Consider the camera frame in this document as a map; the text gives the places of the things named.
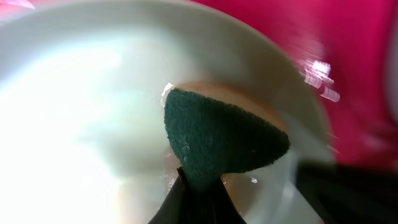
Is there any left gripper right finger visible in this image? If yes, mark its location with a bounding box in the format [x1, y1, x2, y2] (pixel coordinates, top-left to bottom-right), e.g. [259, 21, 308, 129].
[205, 179, 246, 224]

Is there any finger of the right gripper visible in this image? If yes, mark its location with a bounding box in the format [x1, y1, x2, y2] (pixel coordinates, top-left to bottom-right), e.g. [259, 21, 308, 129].
[295, 161, 397, 224]

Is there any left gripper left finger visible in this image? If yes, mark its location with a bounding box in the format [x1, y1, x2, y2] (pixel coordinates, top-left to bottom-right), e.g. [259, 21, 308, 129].
[149, 167, 192, 224]

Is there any green and yellow sponge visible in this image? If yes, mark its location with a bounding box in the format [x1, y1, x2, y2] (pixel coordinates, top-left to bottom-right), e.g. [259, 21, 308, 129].
[164, 83, 290, 191]

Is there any light blue plate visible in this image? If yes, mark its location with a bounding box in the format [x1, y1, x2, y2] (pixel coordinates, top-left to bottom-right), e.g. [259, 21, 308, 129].
[1, 1, 333, 223]

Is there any red plastic tray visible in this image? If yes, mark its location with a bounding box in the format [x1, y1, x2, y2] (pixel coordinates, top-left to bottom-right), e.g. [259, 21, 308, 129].
[198, 0, 397, 170]

